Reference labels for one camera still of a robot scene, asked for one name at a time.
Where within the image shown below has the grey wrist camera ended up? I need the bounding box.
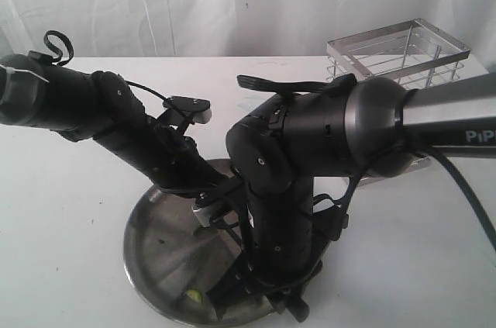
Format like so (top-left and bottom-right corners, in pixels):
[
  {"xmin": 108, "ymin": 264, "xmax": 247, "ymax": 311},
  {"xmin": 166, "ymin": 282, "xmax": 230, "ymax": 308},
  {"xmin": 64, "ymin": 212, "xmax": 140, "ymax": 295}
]
[
  {"xmin": 191, "ymin": 196, "xmax": 225, "ymax": 228},
  {"xmin": 161, "ymin": 95, "xmax": 212, "ymax": 126}
]

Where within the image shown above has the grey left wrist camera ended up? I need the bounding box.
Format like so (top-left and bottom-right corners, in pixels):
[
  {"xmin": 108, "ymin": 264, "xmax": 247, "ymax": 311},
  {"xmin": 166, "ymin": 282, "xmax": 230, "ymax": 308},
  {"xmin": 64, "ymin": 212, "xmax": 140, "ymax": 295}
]
[{"xmin": 161, "ymin": 95, "xmax": 212, "ymax": 126}]

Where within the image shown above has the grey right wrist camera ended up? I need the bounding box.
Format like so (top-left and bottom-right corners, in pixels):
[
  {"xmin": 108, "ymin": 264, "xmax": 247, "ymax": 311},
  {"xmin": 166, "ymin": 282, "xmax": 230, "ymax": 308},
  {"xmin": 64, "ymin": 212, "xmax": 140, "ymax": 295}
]
[{"xmin": 191, "ymin": 196, "xmax": 225, "ymax": 228}]

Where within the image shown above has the wire metal rack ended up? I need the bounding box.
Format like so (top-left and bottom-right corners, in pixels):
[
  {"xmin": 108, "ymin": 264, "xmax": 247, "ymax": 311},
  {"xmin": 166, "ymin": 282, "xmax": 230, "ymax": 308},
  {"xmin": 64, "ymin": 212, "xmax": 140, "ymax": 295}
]
[{"xmin": 326, "ymin": 19, "xmax": 470, "ymax": 179}]

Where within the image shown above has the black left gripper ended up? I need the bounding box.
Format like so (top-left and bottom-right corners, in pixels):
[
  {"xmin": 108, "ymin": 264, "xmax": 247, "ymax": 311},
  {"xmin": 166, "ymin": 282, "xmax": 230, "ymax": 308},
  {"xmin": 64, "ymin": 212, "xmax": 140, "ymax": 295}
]
[{"xmin": 148, "ymin": 133, "xmax": 227, "ymax": 199}]

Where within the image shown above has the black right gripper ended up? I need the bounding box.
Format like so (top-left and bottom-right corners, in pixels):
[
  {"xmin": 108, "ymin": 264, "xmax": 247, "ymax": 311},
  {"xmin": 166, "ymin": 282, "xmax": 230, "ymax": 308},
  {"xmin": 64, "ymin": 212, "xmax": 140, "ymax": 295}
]
[{"xmin": 207, "ymin": 261, "xmax": 322, "ymax": 323}]

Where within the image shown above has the white backdrop curtain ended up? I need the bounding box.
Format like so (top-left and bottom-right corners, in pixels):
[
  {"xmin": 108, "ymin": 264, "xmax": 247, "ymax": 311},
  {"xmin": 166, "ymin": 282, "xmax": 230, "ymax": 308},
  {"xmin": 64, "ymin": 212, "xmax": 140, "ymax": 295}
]
[{"xmin": 1, "ymin": 0, "xmax": 495, "ymax": 64}]

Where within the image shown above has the round stainless steel plate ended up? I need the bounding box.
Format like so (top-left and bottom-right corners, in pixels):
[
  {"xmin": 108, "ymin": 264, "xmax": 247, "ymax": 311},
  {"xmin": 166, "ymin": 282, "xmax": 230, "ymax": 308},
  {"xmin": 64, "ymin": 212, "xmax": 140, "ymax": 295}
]
[{"xmin": 122, "ymin": 158, "xmax": 311, "ymax": 325}]

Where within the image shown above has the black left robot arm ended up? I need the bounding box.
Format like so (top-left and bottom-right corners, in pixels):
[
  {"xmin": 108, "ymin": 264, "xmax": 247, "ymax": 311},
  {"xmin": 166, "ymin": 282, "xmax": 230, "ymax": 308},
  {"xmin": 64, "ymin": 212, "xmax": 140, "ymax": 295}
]
[{"xmin": 1, "ymin": 30, "xmax": 226, "ymax": 198}]

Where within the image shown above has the black and grey right robot arm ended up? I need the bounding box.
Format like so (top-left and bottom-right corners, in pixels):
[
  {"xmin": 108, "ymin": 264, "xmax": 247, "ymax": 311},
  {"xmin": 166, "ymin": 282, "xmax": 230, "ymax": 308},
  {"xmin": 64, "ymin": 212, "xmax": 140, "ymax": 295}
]
[{"xmin": 207, "ymin": 74, "xmax": 495, "ymax": 322}]

